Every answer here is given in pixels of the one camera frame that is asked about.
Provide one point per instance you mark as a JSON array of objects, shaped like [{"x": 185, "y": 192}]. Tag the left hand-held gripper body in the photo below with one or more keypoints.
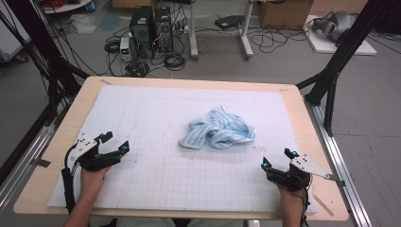
[{"x": 83, "y": 146}]

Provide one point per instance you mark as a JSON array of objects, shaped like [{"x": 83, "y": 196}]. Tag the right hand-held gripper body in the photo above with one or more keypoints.
[{"x": 307, "y": 167}]

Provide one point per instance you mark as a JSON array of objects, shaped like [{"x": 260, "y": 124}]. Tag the light blue striped towel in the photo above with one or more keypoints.
[{"x": 217, "y": 129}]

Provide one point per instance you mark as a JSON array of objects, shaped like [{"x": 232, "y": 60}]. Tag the person's right hand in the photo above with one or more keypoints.
[{"x": 293, "y": 200}]

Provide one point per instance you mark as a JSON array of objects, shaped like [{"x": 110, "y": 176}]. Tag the person's left hand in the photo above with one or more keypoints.
[{"x": 91, "y": 183}]

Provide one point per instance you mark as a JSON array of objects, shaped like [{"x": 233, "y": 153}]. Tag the thin wooden stick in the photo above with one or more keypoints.
[{"x": 323, "y": 204}]

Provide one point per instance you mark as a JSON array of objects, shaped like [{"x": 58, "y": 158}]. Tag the white grid mat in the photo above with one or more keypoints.
[{"x": 157, "y": 176}]

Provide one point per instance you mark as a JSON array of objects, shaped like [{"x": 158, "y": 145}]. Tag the brown tape strip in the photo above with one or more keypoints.
[{"x": 283, "y": 90}]

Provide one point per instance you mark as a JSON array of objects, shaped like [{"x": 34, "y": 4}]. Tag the white power supply unit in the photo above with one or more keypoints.
[{"x": 125, "y": 48}]

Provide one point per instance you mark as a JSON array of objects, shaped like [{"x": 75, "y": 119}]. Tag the black computer tower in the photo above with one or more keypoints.
[
  {"x": 164, "y": 28},
  {"x": 142, "y": 31}
]

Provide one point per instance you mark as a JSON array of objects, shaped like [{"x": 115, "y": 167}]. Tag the white floor board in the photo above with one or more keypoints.
[{"x": 324, "y": 45}]

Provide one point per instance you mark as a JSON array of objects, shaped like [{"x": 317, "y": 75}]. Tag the clear plastic sheet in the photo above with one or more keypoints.
[{"x": 83, "y": 24}]

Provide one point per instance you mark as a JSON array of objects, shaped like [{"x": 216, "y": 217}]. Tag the white stand leg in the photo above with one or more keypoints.
[
  {"x": 193, "y": 31},
  {"x": 246, "y": 34}
]

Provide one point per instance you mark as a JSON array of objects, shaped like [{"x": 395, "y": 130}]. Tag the white round table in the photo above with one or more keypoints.
[{"x": 67, "y": 8}]

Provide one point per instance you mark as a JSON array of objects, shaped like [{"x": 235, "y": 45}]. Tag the grey helmet device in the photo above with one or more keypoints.
[{"x": 335, "y": 23}]

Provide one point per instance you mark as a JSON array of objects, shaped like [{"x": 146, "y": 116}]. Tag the cardboard box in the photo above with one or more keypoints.
[{"x": 283, "y": 14}]

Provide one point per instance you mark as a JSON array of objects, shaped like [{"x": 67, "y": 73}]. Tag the black flat device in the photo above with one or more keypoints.
[{"x": 228, "y": 21}]

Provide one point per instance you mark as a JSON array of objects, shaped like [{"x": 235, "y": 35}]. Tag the aluminium rail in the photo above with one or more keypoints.
[
  {"x": 28, "y": 157},
  {"x": 337, "y": 157}
]

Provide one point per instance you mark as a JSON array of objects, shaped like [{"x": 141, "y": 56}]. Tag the black frame post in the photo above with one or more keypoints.
[
  {"x": 47, "y": 53},
  {"x": 343, "y": 53}
]

